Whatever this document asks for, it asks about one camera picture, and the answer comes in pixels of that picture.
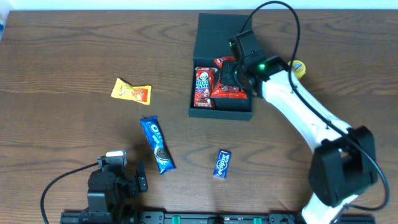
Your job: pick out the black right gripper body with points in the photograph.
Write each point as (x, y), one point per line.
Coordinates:
(228, 74)

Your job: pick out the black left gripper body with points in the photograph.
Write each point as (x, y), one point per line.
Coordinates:
(134, 182)

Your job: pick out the red Kracie candy bag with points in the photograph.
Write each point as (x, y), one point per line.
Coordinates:
(226, 91)

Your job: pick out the red Hello Panda box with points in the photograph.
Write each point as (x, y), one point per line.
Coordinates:
(205, 78)

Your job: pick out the blue Oreo cookie pack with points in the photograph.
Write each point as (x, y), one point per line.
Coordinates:
(156, 141)

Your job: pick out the blue Eclipse mint box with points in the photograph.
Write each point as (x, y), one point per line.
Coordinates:
(222, 164)

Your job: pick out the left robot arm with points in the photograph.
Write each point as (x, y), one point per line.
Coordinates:
(109, 192)

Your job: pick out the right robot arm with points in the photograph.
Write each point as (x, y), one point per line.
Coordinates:
(343, 165)

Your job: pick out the yellow candy bottle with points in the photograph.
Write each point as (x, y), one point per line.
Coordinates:
(298, 68)

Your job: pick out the dark green open box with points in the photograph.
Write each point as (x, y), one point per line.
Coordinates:
(212, 41)

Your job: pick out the yellow orange snack packet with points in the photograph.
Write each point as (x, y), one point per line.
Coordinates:
(125, 91)

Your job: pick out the white blue object corner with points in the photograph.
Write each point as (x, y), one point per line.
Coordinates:
(3, 19)

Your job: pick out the black mounting rail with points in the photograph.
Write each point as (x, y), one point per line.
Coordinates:
(185, 218)

